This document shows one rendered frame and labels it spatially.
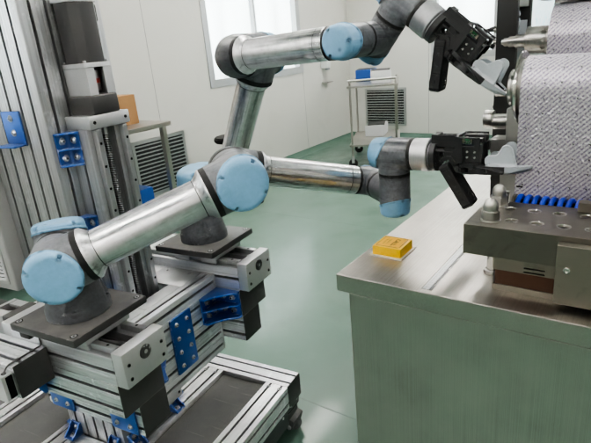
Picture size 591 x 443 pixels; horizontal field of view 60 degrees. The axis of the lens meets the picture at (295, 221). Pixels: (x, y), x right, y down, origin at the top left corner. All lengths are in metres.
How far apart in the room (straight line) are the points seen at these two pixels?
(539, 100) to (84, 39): 1.04
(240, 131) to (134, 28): 3.36
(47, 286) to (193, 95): 4.24
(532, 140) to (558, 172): 0.08
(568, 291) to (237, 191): 0.64
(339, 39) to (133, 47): 3.79
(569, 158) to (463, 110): 5.96
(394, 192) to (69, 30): 0.87
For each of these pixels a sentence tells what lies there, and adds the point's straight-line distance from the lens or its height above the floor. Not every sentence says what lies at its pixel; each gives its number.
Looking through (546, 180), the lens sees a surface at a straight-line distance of 1.17.
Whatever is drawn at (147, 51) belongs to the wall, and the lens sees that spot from 4.91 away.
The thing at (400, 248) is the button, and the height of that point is 0.92.
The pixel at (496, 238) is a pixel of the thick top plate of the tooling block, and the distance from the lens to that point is 1.01.
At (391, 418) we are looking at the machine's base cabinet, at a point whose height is 0.56.
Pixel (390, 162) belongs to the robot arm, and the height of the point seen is 1.10.
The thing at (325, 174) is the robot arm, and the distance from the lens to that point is 1.29.
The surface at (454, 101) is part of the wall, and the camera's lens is 7.10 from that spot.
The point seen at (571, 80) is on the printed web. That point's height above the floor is 1.27.
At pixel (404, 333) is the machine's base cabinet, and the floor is 0.80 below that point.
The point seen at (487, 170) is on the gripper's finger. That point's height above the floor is 1.09.
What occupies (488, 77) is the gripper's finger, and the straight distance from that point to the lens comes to 1.17.
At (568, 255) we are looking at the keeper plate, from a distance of 0.97.
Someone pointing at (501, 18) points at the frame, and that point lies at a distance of 1.49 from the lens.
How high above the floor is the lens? 1.38
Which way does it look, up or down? 19 degrees down
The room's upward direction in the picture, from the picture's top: 5 degrees counter-clockwise
